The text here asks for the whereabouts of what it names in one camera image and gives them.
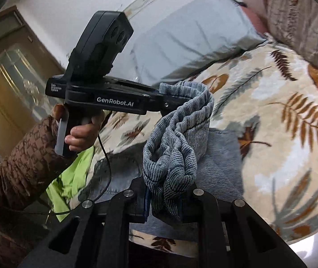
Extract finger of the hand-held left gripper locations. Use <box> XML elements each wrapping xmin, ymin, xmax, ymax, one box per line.
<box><xmin>147</xmin><ymin>89</ymin><xmax>177</xmax><ymax>118</ymax></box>

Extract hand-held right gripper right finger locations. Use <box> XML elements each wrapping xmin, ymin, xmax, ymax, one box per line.
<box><xmin>180</xmin><ymin>183</ymin><xmax>307</xmax><ymax>268</ymax></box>

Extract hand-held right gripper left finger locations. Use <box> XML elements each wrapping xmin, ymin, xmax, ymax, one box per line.
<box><xmin>16</xmin><ymin>177</ymin><xmax>152</xmax><ymax>268</ymax></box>

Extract grey-blue denim pants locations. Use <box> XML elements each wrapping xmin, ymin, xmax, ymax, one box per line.
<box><xmin>78</xmin><ymin>81</ymin><xmax>244</xmax><ymax>246</ymax></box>

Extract person's left forearm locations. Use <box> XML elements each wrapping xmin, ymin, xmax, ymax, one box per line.
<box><xmin>0</xmin><ymin>116</ymin><xmax>74</xmax><ymax>218</ymax></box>

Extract person's left hand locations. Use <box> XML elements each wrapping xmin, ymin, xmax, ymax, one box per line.
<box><xmin>51</xmin><ymin>105</ymin><xmax>106</xmax><ymax>153</ymax></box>

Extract grey pillow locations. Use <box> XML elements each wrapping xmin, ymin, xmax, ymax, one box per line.
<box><xmin>128</xmin><ymin>0</ymin><xmax>268</xmax><ymax>86</ymax></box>

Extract green checked quilt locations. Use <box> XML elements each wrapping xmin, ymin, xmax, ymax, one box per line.
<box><xmin>46</xmin><ymin>145</ymin><xmax>96</xmax><ymax>222</ymax></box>

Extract wooden glass-panel door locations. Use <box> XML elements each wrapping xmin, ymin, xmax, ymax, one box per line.
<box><xmin>0</xmin><ymin>6</ymin><xmax>67</xmax><ymax>174</ymax></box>

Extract leaf print fleece blanket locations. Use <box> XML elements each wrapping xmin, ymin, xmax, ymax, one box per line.
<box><xmin>92</xmin><ymin>38</ymin><xmax>318</xmax><ymax>254</ymax></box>

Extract brown padded sofa back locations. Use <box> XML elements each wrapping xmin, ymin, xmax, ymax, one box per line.
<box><xmin>238</xmin><ymin>0</ymin><xmax>271</xmax><ymax>34</ymax></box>

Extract black cable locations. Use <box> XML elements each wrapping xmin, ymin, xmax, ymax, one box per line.
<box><xmin>0</xmin><ymin>132</ymin><xmax>112</xmax><ymax>217</ymax></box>

